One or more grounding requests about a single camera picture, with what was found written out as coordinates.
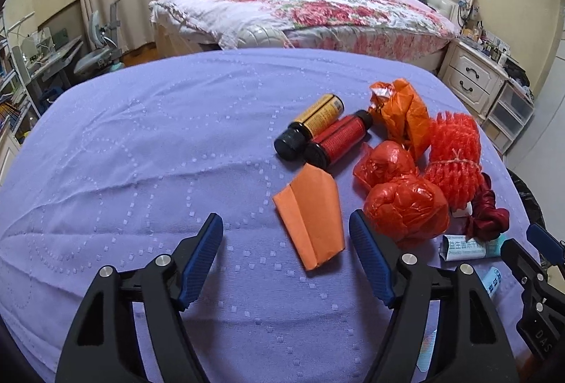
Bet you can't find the red mesh net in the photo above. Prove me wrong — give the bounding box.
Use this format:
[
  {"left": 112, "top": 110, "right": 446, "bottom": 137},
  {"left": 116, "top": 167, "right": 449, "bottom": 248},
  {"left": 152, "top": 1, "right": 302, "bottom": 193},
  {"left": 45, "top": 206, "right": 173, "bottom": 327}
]
[{"left": 421, "top": 111, "right": 483, "bottom": 209}]

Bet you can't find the orange paper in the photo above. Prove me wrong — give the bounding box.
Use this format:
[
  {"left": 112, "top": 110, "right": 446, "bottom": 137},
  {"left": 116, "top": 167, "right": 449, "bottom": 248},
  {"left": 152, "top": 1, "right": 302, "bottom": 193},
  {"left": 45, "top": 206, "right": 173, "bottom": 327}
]
[{"left": 273, "top": 164, "right": 346, "bottom": 272}]

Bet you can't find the trash bin with black bag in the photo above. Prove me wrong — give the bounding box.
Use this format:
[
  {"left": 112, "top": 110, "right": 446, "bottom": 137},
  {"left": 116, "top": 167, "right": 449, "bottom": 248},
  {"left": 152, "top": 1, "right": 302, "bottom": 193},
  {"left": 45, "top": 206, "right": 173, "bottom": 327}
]
[{"left": 505, "top": 169, "right": 550, "bottom": 234}]

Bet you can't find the white and teal packet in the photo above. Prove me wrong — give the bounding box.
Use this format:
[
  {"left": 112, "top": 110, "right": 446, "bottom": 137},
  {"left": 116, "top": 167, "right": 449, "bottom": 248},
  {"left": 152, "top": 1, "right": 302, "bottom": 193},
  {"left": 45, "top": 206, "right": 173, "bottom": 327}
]
[{"left": 439, "top": 233, "right": 508, "bottom": 262}]

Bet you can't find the dark cloth pile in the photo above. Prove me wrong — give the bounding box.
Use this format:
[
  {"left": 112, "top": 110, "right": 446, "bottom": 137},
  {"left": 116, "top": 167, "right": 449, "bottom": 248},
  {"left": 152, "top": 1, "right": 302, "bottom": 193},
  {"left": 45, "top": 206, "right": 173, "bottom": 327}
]
[{"left": 503, "top": 56, "right": 530, "bottom": 88}]

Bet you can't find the pale blue stick packet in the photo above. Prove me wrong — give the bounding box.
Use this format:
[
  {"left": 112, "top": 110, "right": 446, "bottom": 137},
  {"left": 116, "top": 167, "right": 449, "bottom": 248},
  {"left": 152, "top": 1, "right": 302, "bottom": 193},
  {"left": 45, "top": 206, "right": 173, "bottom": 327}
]
[{"left": 479, "top": 266, "right": 504, "bottom": 300}]

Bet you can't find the small red plastic bag ball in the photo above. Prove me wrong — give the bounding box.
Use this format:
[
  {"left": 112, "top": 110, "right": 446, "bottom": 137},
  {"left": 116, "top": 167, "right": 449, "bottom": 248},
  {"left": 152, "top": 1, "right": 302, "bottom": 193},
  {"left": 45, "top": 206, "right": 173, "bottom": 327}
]
[{"left": 352, "top": 140, "right": 420, "bottom": 193}]

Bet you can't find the dark red scrunchie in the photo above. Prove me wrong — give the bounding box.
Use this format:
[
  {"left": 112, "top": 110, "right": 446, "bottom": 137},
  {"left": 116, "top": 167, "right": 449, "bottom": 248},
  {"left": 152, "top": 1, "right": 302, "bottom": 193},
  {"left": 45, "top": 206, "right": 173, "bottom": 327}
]
[{"left": 463, "top": 172, "right": 510, "bottom": 241}]

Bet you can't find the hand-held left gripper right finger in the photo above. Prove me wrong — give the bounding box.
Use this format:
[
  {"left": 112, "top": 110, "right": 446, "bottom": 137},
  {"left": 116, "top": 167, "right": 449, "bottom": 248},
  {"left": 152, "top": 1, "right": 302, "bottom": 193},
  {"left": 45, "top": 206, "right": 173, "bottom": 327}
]
[{"left": 349, "top": 209, "right": 517, "bottom": 383}]

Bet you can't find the grey desk chair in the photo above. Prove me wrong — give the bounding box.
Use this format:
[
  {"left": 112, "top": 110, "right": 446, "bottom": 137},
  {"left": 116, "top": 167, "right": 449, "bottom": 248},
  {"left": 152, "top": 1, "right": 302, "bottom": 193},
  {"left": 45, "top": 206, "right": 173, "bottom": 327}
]
[{"left": 73, "top": 0, "right": 126, "bottom": 77}]

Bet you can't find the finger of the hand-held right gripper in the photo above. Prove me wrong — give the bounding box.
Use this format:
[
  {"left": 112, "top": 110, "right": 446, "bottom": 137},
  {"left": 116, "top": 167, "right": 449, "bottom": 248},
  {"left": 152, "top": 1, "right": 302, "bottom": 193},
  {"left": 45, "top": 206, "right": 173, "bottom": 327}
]
[
  {"left": 527, "top": 224, "right": 565, "bottom": 266},
  {"left": 501, "top": 238, "right": 550, "bottom": 308}
]

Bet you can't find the white nightstand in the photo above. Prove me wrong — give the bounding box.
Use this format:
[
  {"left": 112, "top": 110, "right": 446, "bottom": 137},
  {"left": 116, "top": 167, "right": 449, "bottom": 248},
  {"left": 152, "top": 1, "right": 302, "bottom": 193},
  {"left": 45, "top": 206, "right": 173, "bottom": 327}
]
[{"left": 441, "top": 37, "right": 510, "bottom": 116}]

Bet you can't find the cluster of small toiletry bottles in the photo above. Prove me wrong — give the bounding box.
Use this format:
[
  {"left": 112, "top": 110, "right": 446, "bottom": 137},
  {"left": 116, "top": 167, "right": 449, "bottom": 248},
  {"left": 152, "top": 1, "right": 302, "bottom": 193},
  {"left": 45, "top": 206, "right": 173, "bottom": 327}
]
[{"left": 459, "top": 23, "right": 513, "bottom": 63}]

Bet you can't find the orange plastic bag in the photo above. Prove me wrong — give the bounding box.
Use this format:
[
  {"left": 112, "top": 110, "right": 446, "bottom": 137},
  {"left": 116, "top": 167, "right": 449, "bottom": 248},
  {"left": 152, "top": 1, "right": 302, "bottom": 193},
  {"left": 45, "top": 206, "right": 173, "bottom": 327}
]
[{"left": 368, "top": 78, "right": 432, "bottom": 160}]

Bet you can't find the clear plastic drawer unit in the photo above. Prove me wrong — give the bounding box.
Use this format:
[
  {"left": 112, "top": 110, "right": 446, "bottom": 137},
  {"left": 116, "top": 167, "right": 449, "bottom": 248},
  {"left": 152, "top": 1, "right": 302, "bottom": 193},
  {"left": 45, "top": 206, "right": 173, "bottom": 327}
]
[{"left": 486, "top": 78, "right": 535, "bottom": 154}]

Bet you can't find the large red plastic bag ball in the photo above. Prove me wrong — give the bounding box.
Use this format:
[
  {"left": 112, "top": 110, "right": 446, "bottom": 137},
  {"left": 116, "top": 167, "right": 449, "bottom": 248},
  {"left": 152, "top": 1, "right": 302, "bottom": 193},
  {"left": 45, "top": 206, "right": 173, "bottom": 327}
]
[{"left": 363, "top": 175, "right": 451, "bottom": 251}]

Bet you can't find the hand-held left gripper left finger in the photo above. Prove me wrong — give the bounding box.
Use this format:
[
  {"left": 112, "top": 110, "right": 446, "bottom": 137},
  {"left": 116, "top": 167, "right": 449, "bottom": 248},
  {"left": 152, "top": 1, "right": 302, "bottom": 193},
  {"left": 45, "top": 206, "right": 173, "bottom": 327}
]
[{"left": 55, "top": 213, "right": 224, "bottom": 383}]

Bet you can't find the yellow label dark bottle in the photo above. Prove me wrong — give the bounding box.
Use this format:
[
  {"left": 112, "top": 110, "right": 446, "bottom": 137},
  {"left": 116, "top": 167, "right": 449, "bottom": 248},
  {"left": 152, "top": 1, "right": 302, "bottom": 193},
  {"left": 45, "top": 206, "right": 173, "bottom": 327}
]
[{"left": 274, "top": 94, "right": 344, "bottom": 161}]

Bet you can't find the bed with floral cover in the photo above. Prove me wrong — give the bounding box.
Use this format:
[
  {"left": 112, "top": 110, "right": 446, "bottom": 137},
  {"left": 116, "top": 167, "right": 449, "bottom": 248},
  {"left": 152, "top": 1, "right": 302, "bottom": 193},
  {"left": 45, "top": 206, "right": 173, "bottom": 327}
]
[{"left": 149, "top": 0, "right": 460, "bottom": 54}]

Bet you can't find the red label dark bottle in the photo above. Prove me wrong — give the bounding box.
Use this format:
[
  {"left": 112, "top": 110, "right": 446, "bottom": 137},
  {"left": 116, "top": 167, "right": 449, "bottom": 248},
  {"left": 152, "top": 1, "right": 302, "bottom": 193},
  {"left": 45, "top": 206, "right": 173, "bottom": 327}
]
[{"left": 304, "top": 110, "right": 374, "bottom": 170}]

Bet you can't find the white bed frame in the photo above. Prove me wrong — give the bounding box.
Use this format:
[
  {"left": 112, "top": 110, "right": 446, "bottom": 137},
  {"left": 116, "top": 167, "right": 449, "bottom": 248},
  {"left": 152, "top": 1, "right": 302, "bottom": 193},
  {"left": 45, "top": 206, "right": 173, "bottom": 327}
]
[{"left": 152, "top": 18, "right": 451, "bottom": 72}]

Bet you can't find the grey desk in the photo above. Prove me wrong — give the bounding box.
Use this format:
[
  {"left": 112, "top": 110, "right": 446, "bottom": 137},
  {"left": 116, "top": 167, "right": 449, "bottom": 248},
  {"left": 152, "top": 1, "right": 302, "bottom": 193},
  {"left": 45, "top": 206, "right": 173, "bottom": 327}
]
[{"left": 20, "top": 27, "right": 84, "bottom": 110}]

